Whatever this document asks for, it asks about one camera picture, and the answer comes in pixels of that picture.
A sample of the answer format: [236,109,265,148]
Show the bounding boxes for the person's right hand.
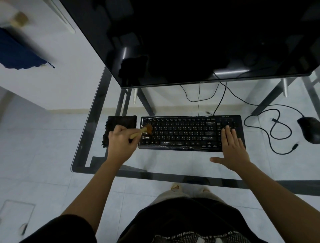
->
[210,125,252,173]

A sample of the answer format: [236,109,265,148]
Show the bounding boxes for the person's left hand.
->
[106,124,142,167]

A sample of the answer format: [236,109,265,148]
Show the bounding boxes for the wooden handle brown brush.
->
[130,124,153,140]

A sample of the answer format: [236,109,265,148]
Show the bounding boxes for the black computer keyboard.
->
[137,115,246,153]

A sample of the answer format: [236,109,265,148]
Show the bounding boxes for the person's left forearm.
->
[61,159,127,236]

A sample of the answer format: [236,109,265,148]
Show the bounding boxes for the person's right forearm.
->
[236,161,320,243]

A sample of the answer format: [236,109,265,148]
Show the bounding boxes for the black folded cloth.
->
[101,115,138,148]

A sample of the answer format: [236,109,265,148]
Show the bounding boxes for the beige trousers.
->
[149,188,227,206]

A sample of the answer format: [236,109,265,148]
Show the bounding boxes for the black printed shirt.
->
[19,197,268,243]

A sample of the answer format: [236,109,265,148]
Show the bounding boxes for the black computer mouse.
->
[297,116,320,145]

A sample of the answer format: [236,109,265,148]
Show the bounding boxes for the large black flat monitor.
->
[59,0,320,89]

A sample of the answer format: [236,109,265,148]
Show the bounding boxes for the dark blue cloth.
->
[0,27,56,70]

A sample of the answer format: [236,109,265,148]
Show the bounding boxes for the black looped cable with plug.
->
[243,108,300,155]

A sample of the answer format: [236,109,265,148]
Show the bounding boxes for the black keyboard cable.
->
[213,82,227,116]

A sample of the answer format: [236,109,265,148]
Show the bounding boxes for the black mouse cable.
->
[219,74,305,118]

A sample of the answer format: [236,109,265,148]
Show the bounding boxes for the thin black cable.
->
[180,83,220,103]

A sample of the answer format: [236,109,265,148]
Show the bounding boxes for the black metal desk frame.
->
[71,66,320,197]

